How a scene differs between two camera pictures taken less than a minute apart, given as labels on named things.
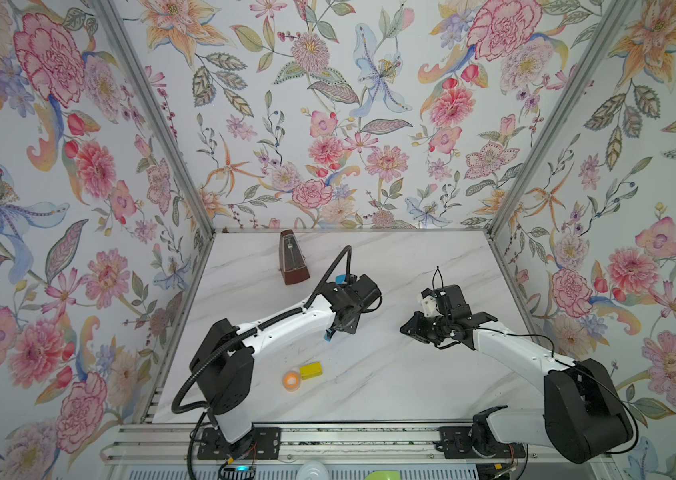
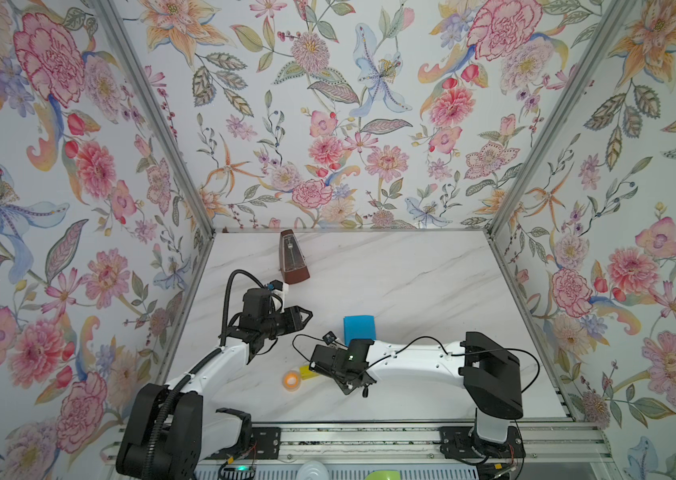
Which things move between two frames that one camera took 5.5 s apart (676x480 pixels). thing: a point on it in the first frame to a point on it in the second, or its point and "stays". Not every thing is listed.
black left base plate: [263, 443] stays
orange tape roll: [291, 381] stays
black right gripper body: [430, 329] to [340, 385]
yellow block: [312, 370] stays
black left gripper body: [351, 328] to [276, 325]
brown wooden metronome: [293, 266] stays
